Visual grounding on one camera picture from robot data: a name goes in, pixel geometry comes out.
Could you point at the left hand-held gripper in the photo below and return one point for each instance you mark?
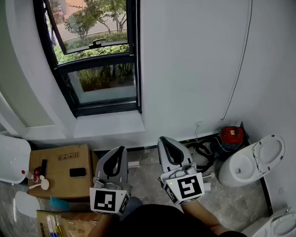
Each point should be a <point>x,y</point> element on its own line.
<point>104,202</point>

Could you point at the white toilet with open seat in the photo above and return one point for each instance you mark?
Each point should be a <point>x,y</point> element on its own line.
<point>286,225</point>

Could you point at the white oval lid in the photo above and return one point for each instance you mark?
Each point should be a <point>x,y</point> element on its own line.
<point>27,204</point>

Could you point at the black window frame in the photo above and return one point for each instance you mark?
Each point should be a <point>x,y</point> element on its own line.
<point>96,60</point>

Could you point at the closed brown cardboard box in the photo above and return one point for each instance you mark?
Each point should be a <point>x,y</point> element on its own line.
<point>61,184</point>

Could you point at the teal cloth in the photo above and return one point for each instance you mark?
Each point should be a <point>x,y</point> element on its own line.
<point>59,203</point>

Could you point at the red topped vacuum cleaner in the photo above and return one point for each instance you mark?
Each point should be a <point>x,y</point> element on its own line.
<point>230,133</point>

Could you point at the person's black shirt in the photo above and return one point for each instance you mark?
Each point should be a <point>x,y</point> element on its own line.
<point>158,221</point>

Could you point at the black smartphone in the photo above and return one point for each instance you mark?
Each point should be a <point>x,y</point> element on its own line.
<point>77,172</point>

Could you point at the person's right forearm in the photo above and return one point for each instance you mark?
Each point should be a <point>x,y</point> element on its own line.
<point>202,213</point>

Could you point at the person's left forearm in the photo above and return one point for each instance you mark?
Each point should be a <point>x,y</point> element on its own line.
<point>102,225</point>

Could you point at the white ladle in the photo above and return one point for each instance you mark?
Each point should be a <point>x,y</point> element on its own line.
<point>44,184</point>

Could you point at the white wall socket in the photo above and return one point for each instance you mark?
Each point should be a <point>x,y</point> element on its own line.
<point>199,123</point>

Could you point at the small bottle with red cap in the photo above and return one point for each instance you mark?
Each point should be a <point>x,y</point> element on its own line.
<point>32,176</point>

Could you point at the white plastic basin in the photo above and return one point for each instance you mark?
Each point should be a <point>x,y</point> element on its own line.
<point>7,157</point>

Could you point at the black open window sash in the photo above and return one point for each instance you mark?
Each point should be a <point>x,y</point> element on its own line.
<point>108,45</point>

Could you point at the white toilet with raised lid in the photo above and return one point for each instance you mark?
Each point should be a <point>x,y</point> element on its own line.
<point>234,171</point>

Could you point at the white power adapter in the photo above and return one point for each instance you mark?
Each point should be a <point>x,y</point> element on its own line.
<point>207,187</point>

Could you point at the person's blue jeans leg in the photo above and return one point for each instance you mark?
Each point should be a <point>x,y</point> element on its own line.
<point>133,202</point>

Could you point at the open brown cardboard box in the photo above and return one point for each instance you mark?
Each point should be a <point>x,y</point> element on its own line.
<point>71,225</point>

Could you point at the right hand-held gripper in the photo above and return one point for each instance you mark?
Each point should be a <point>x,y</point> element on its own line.
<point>187,187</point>

